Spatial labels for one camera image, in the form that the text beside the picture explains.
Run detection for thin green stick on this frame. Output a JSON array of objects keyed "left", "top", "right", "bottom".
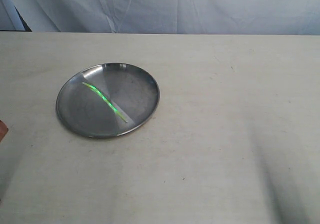
[{"left": 82, "top": 82, "right": 127, "bottom": 123}]

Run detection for round stainless steel plate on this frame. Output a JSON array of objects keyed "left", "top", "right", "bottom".
[{"left": 55, "top": 62, "right": 160, "bottom": 139}]

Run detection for white backdrop cloth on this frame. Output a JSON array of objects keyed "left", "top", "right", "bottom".
[{"left": 10, "top": 0, "right": 320, "bottom": 35}]

